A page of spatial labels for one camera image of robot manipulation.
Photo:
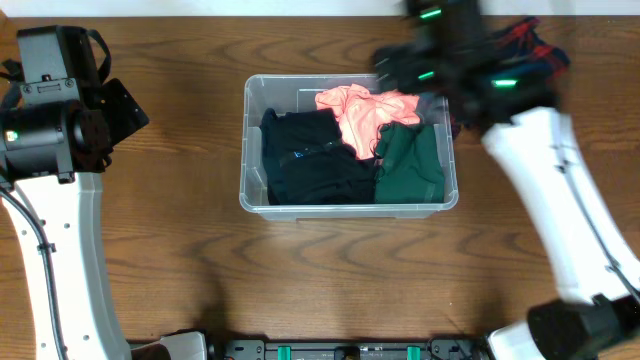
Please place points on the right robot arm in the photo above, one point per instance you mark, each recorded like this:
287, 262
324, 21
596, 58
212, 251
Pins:
511, 100

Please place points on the black garment with strap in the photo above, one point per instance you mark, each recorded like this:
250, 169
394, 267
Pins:
307, 163

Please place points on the clear plastic storage bin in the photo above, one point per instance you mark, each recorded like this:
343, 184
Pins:
296, 93

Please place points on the black mounting rail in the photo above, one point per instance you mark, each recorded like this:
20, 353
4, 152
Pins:
434, 349

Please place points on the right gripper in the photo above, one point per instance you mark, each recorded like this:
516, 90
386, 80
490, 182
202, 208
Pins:
422, 54

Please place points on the pink garment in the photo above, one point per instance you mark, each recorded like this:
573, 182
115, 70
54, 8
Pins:
360, 114

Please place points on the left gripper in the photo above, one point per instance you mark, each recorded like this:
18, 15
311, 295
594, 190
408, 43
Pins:
126, 112

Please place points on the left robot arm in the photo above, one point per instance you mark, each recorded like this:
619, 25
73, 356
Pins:
60, 122

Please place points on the green garment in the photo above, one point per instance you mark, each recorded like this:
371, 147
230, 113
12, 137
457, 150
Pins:
409, 171

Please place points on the red plaid flannel garment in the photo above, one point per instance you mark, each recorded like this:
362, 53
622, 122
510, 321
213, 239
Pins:
520, 41

